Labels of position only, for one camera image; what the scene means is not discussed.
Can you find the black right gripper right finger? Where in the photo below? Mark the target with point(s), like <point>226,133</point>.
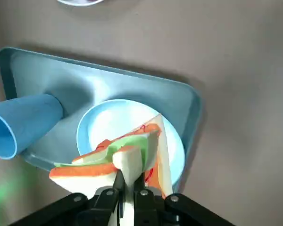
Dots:
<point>160,212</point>

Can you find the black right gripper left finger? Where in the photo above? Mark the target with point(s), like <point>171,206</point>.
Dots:
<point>85,212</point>

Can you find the toy triangle sandwich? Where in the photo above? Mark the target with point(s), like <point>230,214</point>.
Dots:
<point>129,150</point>

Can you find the light blue round plate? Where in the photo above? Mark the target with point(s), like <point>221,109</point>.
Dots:
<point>108,122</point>

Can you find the blue plastic cup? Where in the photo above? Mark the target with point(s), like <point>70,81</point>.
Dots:
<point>26,117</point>

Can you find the teal rectangular tray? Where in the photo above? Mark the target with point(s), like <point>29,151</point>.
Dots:
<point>122,82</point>

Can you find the white plate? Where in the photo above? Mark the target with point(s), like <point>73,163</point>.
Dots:
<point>80,2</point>

